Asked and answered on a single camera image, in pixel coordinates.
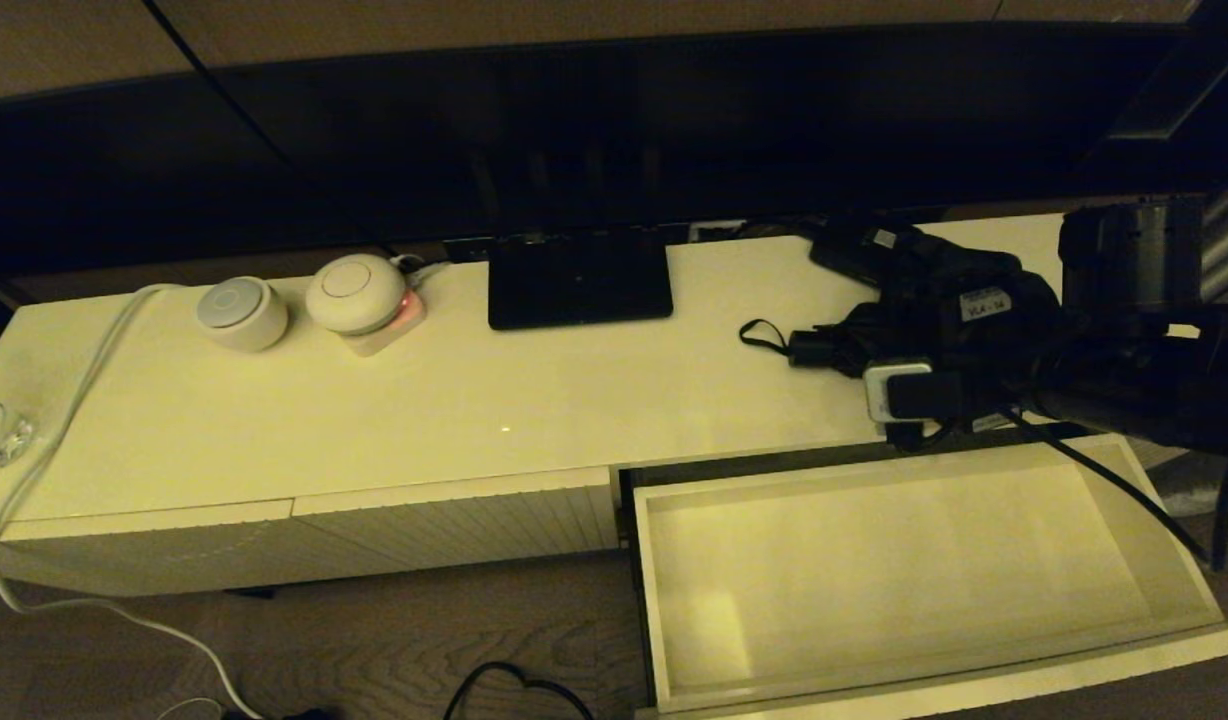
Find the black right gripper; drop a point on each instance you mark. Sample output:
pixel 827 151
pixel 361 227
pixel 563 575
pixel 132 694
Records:
pixel 989 350

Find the black umbrella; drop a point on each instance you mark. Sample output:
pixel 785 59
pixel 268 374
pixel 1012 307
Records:
pixel 964 265

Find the white cabinet drawer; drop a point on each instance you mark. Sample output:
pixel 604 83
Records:
pixel 874 580

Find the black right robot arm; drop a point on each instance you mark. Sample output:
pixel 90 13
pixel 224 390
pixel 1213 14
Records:
pixel 1134 250

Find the white TV cabinet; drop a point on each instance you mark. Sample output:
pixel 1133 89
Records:
pixel 574 400

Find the small black set-top box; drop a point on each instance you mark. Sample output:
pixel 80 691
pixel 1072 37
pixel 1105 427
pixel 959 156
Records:
pixel 842 255

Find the black flat screen television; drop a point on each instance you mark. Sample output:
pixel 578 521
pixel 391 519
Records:
pixel 574 130

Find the white power strip red light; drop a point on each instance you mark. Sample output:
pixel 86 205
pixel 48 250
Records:
pixel 394 338

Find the white round dome device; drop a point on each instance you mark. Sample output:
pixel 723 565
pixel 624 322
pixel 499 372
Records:
pixel 354 295

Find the white speaker with grey top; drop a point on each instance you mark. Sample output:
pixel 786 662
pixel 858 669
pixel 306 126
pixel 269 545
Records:
pixel 242 315

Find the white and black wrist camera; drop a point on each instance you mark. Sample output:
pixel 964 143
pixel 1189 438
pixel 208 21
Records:
pixel 904 395

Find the black television base plate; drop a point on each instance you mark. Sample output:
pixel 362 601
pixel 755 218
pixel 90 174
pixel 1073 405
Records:
pixel 579 285

